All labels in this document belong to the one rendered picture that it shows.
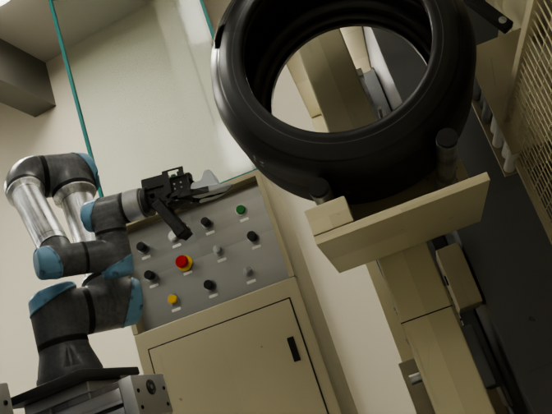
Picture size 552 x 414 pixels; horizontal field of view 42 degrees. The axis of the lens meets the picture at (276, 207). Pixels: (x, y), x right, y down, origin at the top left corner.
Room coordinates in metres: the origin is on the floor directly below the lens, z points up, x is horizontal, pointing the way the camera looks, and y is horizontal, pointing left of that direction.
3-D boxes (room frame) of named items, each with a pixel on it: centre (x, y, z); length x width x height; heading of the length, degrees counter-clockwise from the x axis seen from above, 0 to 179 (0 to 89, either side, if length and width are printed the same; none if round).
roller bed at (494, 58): (1.75, -0.66, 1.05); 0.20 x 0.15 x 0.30; 173
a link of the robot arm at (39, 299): (1.65, 0.57, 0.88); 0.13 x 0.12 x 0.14; 123
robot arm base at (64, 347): (1.65, 0.57, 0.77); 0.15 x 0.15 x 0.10
